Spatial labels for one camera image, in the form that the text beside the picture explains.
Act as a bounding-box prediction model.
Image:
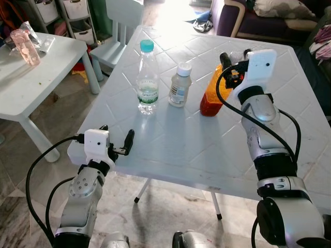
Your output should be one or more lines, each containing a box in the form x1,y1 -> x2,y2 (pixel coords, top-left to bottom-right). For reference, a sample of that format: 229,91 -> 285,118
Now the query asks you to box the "orange drink bottle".
200,65 -> 233,117

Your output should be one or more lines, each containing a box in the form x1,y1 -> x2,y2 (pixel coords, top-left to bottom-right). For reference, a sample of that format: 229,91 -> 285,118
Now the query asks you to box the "pink grey clothes pile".
309,23 -> 331,61

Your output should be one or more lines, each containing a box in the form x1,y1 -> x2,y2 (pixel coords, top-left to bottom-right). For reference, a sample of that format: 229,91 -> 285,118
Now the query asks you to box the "dark blue mattress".
295,46 -> 331,117

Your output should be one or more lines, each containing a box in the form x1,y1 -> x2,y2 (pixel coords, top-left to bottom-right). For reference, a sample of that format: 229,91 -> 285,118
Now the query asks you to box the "short black left arm cable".
45,177 -> 78,243

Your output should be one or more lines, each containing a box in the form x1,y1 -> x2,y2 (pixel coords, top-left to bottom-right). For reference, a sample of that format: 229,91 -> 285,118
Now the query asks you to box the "blue cloth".
194,13 -> 214,33

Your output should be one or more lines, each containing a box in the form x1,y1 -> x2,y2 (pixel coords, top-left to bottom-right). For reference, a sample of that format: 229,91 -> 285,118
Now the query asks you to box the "beige cushion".
253,0 -> 317,20

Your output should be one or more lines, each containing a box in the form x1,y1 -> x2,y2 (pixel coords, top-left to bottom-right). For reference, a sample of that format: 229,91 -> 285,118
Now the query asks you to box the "long black left arm cable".
26,134 -> 86,244

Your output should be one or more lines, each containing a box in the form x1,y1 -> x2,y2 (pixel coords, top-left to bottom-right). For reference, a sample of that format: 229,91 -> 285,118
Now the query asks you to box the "pink translucent bottle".
10,28 -> 41,66

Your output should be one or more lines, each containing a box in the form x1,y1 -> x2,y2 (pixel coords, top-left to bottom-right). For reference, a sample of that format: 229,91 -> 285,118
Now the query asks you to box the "silver robot right leg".
172,231 -> 215,248

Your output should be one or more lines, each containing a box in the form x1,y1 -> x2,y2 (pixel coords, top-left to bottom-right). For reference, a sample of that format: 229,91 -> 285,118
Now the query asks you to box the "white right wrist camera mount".
242,49 -> 278,96

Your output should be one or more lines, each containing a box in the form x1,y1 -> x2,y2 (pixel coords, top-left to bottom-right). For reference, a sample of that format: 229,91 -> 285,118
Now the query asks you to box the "pale blue plastic chair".
91,0 -> 144,81

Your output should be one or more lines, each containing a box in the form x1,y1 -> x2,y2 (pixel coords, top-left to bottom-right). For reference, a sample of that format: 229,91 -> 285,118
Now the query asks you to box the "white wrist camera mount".
67,129 -> 117,166
242,49 -> 278,96

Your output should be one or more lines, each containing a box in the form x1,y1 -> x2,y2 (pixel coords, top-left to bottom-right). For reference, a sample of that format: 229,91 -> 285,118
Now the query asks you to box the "clear teal cap water bottle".
137,39 -> 160,115

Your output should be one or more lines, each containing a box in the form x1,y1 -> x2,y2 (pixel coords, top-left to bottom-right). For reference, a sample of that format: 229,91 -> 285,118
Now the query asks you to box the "grey drawer storage unit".
28,0 -> 97,45

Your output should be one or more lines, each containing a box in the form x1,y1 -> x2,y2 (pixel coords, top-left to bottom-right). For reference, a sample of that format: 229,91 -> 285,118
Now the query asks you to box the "small white plastic table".
0,32 -> 101,163

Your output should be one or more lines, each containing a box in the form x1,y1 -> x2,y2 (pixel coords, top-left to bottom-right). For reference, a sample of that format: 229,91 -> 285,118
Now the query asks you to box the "silver robot leg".
172,231 -> 215,248
101,232 -> 130,248

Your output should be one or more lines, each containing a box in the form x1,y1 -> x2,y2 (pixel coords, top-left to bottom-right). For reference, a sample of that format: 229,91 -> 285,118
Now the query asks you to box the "small white cap bottle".
169,62 -> 192,108

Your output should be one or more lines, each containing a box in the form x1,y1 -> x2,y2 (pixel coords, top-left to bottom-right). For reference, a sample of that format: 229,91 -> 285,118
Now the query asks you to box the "silver robot left leg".
101,232 -> 130,248

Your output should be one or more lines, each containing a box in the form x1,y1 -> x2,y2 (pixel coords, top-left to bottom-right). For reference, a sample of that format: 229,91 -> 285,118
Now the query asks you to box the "large white plastic table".
67,25 -> 331,220

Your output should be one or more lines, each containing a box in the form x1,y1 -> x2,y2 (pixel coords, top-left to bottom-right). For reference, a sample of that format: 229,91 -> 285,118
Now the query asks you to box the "dark purple sofa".
212,0 -> 331,45

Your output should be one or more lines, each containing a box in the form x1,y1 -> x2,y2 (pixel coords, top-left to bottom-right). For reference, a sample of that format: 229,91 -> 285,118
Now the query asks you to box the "clear plastic wrapper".
21,22 -> 55,53

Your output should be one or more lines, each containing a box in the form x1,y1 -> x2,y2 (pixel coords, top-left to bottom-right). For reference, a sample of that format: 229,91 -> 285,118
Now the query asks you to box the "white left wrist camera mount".
67,129 -> 117,166

